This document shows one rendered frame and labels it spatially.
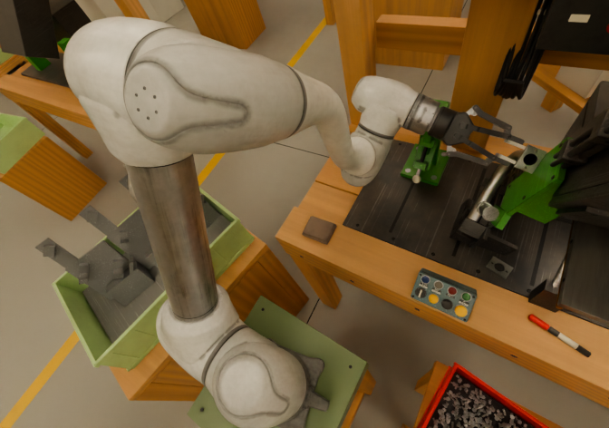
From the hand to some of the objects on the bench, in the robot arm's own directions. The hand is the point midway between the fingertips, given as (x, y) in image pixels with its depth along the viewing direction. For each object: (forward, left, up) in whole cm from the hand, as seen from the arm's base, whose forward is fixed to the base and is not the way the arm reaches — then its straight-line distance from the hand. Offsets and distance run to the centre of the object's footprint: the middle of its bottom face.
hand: (517, 153), depth 72 cm
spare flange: (-17, -5, -29) cm, 34 cm away
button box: (-29, +8, -32) cm, 44 cm away
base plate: (-3, -16, -31) cm, 35 cm away
